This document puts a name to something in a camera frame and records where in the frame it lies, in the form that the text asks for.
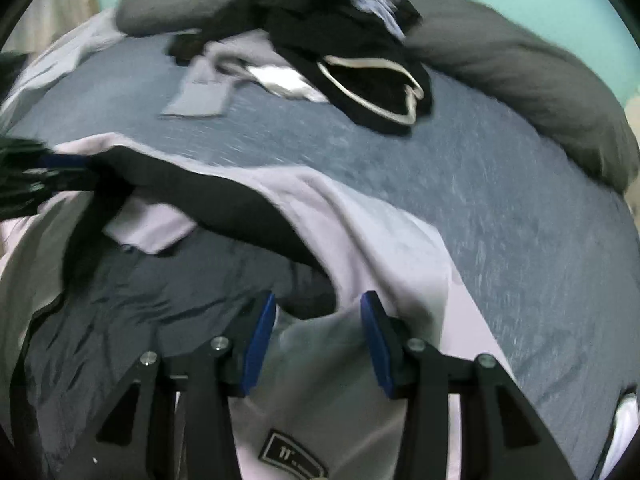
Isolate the dark grey long pillow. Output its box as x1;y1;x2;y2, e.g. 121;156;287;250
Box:
115;0;640;196

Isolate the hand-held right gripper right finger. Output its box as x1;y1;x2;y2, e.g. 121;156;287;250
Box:
360;291;576;480

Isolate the small white garment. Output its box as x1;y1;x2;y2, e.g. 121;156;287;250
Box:
247;65;331;103

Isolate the light grey blanket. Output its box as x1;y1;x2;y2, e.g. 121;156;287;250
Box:
0;7;126;116

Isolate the black shorts white drawstring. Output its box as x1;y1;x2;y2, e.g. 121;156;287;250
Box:
280;50;433;136

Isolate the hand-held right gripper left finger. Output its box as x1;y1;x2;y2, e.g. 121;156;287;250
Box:
50;291;278;480

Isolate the blue patterned bed sheet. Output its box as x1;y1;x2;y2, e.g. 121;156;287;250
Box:
0;35;640;466

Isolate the black garment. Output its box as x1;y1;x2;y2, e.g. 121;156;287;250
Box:
167;0;421;68

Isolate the light grey jacket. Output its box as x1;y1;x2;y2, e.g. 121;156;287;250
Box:
0;132;516;480

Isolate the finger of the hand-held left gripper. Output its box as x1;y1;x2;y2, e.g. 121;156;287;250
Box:
40;154;92;172
30;168;103;196

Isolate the folded white shirt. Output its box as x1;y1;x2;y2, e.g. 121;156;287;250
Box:
597;385;640;480

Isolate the beige curtain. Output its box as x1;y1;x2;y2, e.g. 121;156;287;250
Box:
0;0;101;56

